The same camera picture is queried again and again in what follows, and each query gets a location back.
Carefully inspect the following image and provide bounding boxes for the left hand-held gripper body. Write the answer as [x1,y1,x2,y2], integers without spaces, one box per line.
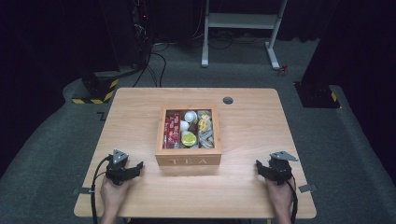
[105,148,138,187]

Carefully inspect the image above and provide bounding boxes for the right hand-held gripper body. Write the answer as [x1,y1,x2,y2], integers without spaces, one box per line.
[264,150,299,187]

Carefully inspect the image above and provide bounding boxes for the wooden tea box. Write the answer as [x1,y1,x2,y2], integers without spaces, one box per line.
[154,105,223,167]

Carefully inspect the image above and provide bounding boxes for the yellow lid capsule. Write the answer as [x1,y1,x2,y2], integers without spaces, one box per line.
[180,130,198,148]

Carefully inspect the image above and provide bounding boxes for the person's left hand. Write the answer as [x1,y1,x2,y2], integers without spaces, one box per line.
[100,177,134,217]

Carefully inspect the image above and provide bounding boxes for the person's right hand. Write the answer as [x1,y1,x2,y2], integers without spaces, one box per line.
[264,176,297,217]

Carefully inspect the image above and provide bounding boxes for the grey tape strip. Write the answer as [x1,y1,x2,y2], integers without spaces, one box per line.
[72,187,95,196]
[297,183,318,193]

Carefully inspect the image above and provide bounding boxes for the bundle of red sachets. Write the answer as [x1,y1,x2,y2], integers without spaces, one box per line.
[163,111,182,149]

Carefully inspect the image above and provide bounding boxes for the pile of grey yellow sachets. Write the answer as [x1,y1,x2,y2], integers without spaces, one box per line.
[197,109,216,149]

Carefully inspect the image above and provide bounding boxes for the white capsule with printed lid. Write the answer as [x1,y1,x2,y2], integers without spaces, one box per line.
[184,110,199,124]

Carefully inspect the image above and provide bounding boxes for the black yellow striped stand base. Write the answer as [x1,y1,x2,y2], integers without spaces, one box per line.
[71,71,120,105]

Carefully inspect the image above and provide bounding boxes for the small red floor object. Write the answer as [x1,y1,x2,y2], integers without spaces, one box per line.
[277,63,290,77]

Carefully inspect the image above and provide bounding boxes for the dark equipment rack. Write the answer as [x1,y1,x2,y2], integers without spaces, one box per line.
[129,0,154,67]

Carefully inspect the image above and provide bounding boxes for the white metal stand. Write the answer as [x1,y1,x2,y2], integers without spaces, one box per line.
[201,0,290,71]

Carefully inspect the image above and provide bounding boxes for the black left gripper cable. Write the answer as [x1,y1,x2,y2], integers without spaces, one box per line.
[90,155,112,224]

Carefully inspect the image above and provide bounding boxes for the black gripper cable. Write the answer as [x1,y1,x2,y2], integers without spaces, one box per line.
[285,178,300,224]
[90,155,112,224]

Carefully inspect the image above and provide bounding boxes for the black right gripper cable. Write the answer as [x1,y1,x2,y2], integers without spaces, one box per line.
[285,178,300,224]

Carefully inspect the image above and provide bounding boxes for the black floor cables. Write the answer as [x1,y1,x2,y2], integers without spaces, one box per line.
[132,43,168,89]

